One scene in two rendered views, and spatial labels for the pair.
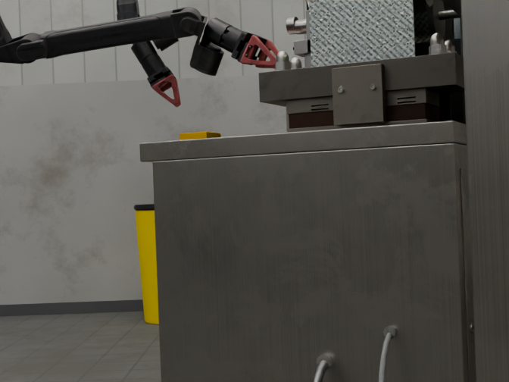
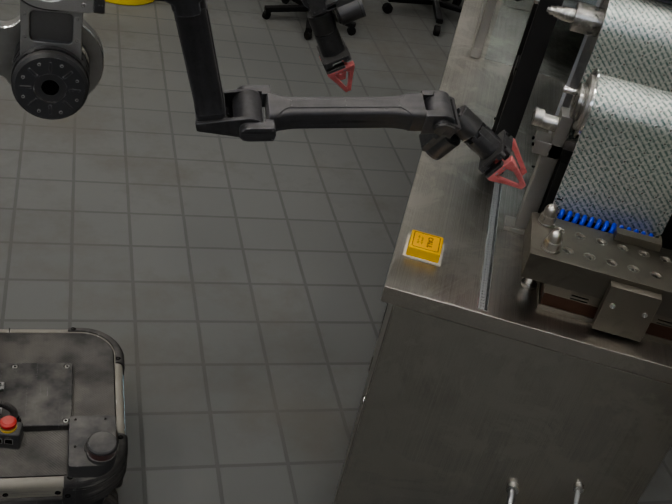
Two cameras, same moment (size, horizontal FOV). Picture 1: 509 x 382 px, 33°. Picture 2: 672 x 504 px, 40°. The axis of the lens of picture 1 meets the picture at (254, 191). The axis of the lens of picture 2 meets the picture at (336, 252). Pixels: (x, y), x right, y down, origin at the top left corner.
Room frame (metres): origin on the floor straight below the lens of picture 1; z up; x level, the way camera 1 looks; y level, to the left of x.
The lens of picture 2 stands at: (0.47, 0.87, 1.99)
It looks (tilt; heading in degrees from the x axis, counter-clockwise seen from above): 35 degrees down; 339
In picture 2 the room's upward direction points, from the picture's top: 13 degrees clockwise
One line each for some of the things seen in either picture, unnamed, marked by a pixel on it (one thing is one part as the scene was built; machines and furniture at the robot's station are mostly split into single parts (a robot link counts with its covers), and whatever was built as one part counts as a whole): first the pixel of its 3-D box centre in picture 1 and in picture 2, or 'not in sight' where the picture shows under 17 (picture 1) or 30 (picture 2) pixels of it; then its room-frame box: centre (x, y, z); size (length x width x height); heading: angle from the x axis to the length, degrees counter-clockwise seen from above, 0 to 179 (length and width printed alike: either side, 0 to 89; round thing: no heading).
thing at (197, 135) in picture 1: (200, 138); (425, 246); (1.92, 0.12, 0.91); 0.07 x 0.07 x 0.02; 65
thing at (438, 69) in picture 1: (364, 82); (622, 269); (1.73, -0.23, 1.00); 0.40 x 0.16 x 0.06; 65
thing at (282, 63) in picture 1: (282, 61); (554, 239); (1.76, -0.07, 1.05); 0.04 x 0.04 x 0.04
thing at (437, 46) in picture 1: (437, 45); not in sight; (1.62, -0.36, 1.05); 0.04 x 0.04 x 0.04
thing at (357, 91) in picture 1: (358, 95); (626, 312); (1.64, -0.21, 0.97); 0.10 x 0.03 x 0.11; 65
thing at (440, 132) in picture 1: (435, 156); (550, 87); (2.80, -0.59, 0.88); 2.52 x 0.66 x 0.04; 155
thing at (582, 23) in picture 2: not in sight; (587, 19); (2.20, -0.25, 1.34); 0.06 x 0.06 x 0.06; 65
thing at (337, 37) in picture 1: (360, 38); (620, 189); (1.86, -0.25, 1.11); 0.23 x 0.01 x 0.18; 65
